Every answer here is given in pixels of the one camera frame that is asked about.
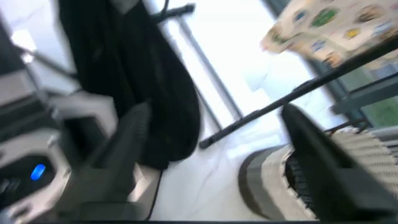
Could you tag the black clothes rack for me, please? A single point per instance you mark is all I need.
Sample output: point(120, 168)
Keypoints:
point(280, 103)

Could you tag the black garment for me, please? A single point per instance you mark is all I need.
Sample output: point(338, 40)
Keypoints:
point(124, 77)

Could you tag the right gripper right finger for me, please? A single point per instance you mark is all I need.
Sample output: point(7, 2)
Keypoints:
point(329, 174)

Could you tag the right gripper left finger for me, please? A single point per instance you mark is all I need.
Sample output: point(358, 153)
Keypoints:
point(118, 174)

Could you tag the window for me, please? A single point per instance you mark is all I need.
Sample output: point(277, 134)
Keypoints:
point(373, 93)

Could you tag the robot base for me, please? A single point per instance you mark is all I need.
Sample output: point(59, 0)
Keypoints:
point(25, 146)

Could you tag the white laundry basket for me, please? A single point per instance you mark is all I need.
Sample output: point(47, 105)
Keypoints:
point(267, 180)

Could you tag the cream printed garment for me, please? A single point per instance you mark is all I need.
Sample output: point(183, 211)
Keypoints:
point(335, 28)

